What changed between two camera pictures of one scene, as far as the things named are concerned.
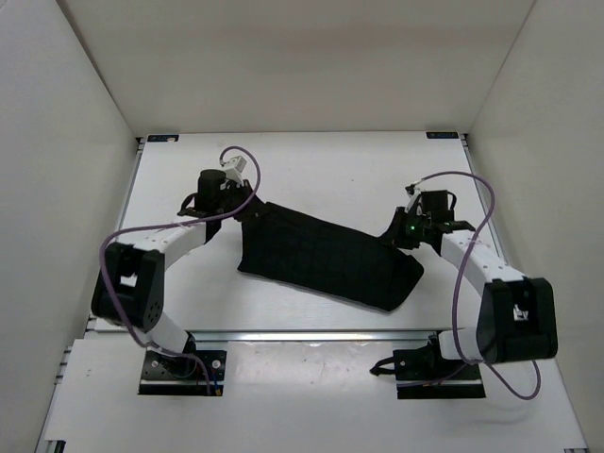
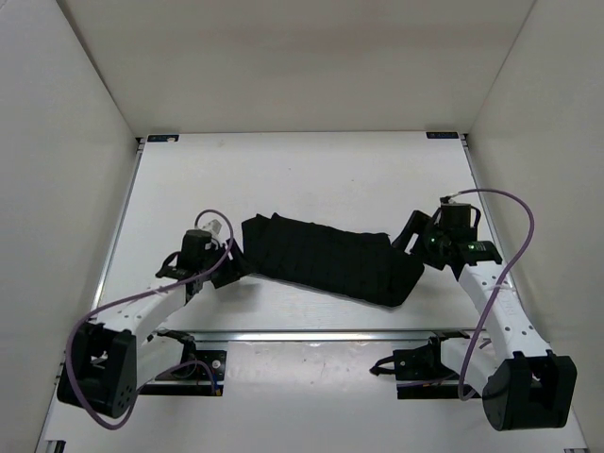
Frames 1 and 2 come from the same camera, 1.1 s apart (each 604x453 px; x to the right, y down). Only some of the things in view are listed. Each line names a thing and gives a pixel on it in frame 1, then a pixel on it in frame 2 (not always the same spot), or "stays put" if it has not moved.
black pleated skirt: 319,253 stays put
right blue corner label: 442,135 stays put
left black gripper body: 235,192 → 217,252
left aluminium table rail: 120,217 stays put
